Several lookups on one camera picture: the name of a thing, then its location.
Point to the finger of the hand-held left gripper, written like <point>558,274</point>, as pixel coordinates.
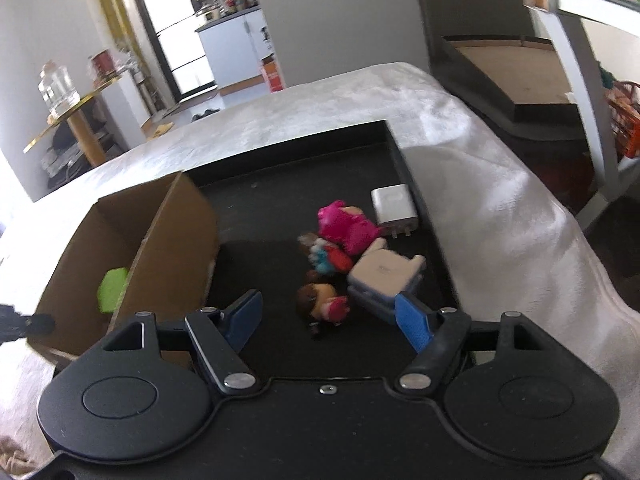
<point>35,324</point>

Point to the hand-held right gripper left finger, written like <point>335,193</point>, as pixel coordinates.
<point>245,312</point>

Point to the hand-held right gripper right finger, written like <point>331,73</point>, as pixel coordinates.
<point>412,320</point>

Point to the black tray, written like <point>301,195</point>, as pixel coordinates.
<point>265,260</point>

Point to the brown-haired doll figure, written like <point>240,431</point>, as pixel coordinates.
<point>320,300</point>

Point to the green hexagonal block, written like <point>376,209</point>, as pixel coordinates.
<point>112,292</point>

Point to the small red blue toy figure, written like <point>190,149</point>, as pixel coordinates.
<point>330,257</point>

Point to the brown cardboard box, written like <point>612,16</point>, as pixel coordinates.
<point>170,240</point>

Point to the white charger plug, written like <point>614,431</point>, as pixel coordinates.
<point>395,205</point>

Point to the pink toy figure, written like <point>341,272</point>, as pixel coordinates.
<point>345,225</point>

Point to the white fluffy blanket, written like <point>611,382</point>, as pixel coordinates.
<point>300,125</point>

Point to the round gold-rimmed table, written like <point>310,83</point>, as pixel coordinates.
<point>85,135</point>

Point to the clear glass bottle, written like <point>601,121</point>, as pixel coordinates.
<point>57,90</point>

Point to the orange carton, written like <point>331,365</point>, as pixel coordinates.
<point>272,75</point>

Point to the dark grey chair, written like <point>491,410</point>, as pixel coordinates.
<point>465,85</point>

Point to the white side cabinet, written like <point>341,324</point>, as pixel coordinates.
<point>127,100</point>

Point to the white kitchen cabinet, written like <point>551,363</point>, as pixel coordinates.
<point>230,55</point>

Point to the brown cardboard sheet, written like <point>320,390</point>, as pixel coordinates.
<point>520,75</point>

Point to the orange crate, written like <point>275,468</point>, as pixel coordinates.
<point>627,125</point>

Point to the black-framed glass door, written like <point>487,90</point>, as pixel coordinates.
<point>170,30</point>

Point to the rice cooker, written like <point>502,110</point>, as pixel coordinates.
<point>210,14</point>

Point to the white metal frame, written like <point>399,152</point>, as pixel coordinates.
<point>585,85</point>

